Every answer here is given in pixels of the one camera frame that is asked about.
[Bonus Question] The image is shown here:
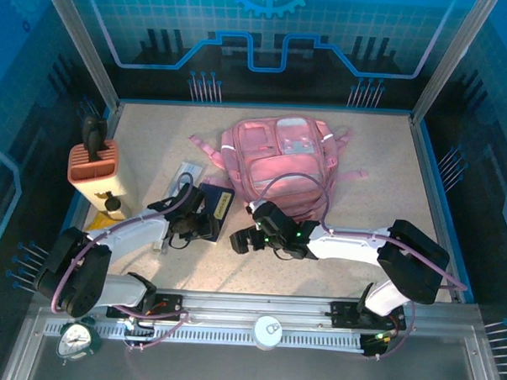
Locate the dark blue book yellow label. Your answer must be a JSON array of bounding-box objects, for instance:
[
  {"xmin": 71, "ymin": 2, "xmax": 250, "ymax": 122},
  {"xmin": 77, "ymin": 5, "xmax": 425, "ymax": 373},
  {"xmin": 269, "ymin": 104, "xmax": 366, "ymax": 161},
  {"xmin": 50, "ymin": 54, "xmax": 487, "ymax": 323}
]
[{"xmin": 196, "ymin": 182, "xmax": 237, "ymax": 245}]

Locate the clear plastic stationery pouch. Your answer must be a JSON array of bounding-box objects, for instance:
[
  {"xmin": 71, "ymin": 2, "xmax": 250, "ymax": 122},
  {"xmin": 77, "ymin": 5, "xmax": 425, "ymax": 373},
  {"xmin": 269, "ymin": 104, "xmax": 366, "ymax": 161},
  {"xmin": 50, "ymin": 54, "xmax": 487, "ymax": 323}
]
[{"xmin": 165, "ymin": 159, "xmax": 209, "ymax": 206}]

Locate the pink school backpack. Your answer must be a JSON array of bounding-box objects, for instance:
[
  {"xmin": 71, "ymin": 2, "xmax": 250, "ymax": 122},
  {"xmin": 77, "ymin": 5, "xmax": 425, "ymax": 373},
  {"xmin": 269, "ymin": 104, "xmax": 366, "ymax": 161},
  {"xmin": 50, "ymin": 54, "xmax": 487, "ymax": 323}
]
[{"xmin": 185, "ymin": 111, "xmax": 372, "ymax": 225}]

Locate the yellow plastic packet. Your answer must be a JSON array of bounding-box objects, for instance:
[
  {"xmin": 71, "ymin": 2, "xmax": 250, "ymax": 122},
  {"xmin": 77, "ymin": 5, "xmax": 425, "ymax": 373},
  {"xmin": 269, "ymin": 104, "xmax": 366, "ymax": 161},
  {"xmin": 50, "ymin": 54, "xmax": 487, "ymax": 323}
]
[{"xmin": 85, "ymin": 210, "xmax": 113, "ymax": 235}]

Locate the white round button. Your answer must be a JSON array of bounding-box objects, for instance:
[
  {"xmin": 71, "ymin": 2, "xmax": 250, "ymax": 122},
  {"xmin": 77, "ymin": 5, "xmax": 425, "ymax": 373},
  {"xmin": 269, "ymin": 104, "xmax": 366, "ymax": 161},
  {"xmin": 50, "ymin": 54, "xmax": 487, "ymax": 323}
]
[{"xmin": 251, "ymin": 314, "xmax": 284, "ymax": 352}]

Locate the orange cream knife block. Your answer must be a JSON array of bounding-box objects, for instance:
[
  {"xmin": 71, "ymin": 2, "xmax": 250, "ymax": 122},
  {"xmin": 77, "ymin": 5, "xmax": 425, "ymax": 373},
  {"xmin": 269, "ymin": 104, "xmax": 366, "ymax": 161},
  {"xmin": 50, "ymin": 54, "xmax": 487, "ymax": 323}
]
[{"xmin": 65, "ymin": 138, "xmax": 137, "ymax": 218}]

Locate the green alarm clock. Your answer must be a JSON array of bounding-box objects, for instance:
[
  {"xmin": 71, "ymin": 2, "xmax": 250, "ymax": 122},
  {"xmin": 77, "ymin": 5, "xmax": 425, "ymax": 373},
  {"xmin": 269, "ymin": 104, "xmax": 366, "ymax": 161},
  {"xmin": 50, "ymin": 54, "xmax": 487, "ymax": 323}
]
[{"xmin": 55, "ymin": 314, "xmax": 104, "ymax": 367}]

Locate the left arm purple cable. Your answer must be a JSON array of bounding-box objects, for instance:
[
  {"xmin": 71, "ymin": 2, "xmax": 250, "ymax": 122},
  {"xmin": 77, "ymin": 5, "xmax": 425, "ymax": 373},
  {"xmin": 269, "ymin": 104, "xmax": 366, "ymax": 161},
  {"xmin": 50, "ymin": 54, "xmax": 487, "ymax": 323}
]
[{"xmin": 49, "ymin": 166, "xmax": 196, "ymax": 356}]

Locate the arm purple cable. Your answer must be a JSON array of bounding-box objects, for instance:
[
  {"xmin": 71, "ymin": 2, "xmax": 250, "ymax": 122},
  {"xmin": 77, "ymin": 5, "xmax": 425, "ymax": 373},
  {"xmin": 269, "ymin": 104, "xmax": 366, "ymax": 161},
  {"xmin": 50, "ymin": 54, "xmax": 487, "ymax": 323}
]
[
  {"xmin": 246, "ymin": 171, "xmax": 473, "ymax": 364},
  {"xmin": 49, "ymin": 166, "xmax": 196, "ymax": 356}
]

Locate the aluminium front frame rail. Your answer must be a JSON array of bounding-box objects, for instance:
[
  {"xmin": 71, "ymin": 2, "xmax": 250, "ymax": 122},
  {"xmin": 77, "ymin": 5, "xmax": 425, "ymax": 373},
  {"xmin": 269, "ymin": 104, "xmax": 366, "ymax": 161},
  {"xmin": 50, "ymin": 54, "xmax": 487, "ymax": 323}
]
[{"xmin": 35, "ymin": 283, "xmax": 481, "ymax": 340}]

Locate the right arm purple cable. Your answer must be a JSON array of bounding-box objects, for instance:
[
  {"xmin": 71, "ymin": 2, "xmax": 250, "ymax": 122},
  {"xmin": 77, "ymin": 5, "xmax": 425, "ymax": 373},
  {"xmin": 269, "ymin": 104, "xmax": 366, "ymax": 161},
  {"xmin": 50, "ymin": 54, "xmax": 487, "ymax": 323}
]
[{"xmin": 246, "ymin": 171, "xmax": 473, "ymax": 364}]

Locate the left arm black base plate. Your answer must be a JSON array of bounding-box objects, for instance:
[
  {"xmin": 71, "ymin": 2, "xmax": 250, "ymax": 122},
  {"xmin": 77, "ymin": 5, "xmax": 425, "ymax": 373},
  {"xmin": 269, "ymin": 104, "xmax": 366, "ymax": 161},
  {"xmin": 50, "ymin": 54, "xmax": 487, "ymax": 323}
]
[{"xmin": 106, "ymin": 291, "xmax": 186, "ymax": 323}]

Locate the white slotted cable duct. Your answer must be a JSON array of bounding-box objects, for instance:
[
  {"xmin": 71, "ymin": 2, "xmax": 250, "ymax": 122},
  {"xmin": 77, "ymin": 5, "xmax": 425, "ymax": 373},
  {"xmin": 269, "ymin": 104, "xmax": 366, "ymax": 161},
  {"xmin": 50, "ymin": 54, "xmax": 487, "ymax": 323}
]
[{"xmin": 43, "ymin": 318, "xmax": 366, "ymax": 354}]

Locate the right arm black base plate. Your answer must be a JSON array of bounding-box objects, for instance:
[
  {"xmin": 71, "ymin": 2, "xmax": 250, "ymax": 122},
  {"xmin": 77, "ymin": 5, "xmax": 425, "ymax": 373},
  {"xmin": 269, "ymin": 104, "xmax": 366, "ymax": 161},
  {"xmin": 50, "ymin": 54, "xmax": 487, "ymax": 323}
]
[{"xmin": 329, "ymin": 300, "xmax": 409, "ymax": 332}]

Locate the black controller box with wires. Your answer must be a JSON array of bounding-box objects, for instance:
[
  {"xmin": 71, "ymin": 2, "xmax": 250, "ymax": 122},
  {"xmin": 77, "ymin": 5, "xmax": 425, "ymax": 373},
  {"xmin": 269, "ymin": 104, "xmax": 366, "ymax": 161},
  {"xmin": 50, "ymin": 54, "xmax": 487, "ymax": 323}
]
[
  {"xmin": 122, "ymin": 313, "xmax": 156, "ymax": 353},
  {"xmin": 359, "ymin": 329, "xmax": 399, "ymax": 362}
]

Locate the black knife handle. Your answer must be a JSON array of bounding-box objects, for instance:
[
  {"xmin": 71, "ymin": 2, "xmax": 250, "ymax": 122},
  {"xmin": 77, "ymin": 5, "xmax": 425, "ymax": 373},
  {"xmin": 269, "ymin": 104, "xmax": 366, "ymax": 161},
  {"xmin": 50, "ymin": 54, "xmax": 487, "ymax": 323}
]
[
  {"xmin": 80, "ymin": 114, "xmax": 98, "ymax": 150},
  {"xmin": 90, "ymin": 119, "xmax": 110, "ymax": 163}
]

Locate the aluminium frame post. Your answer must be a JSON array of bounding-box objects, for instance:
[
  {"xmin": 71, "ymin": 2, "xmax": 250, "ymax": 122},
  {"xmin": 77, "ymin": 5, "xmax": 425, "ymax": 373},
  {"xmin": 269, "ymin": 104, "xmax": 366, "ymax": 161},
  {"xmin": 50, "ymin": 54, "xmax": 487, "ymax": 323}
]
[
  {"xmin": 32, "ymin": 0, "xmax": 127, "ymax": 113},
  {"xmin": 409, "ymin": 0, "xmax": 501, "ymax": 129}
]

